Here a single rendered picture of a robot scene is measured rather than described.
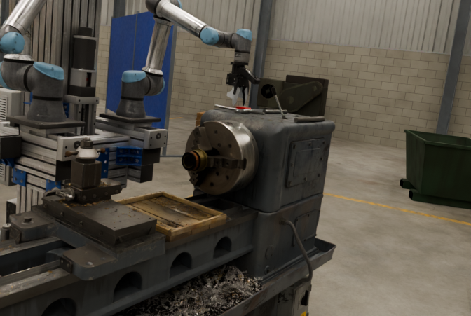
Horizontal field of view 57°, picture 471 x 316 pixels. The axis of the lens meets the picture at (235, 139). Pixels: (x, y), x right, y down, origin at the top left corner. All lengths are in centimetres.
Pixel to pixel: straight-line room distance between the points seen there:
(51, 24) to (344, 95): 1015
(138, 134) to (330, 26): 1014
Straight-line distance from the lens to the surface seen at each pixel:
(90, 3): 229
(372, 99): 1173
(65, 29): 220
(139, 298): 153
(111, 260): 129
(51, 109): 194
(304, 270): 219
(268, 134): 185
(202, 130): 183
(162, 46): 237
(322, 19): 1210
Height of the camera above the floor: 145
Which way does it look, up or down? 9 degrees down
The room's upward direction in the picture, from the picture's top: 7 degrees clockwise
